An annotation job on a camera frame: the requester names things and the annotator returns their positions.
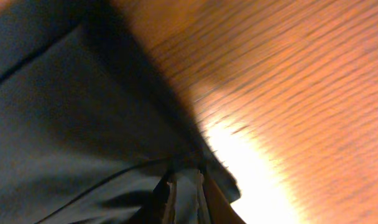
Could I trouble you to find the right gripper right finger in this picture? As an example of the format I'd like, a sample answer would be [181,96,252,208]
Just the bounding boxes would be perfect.
[203,172,246,224]

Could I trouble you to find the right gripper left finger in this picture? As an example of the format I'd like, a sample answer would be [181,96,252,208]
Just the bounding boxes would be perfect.
[125,170,177,224]

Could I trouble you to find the black leggings with coral cuffs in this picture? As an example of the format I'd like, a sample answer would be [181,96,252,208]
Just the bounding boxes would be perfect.
[0,1,241,223]

